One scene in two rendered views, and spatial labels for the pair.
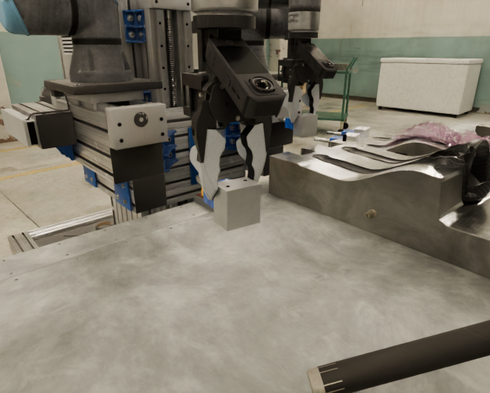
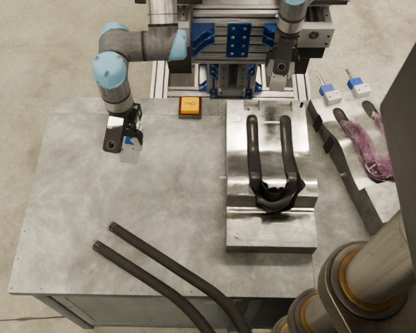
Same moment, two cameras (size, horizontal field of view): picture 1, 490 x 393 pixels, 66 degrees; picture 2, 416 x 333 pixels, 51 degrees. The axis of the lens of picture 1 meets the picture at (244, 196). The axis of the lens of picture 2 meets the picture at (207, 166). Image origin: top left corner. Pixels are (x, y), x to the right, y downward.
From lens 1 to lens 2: 1.14 m
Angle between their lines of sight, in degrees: 49
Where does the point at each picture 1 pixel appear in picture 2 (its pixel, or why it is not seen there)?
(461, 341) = (141, 247)
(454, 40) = not seen: outside the picture
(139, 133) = not seen: hidden behind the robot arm
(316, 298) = (153, 199)
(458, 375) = not seen: hidden behind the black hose
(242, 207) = (126, 158)
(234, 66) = (108, 131)
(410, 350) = (130, 238)
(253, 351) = (112, 202)
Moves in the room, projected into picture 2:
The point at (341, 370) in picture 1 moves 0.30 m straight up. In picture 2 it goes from (114, 228) to (90, 182)
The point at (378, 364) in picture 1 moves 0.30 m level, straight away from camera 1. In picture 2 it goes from (122, 234) to (215, 198)
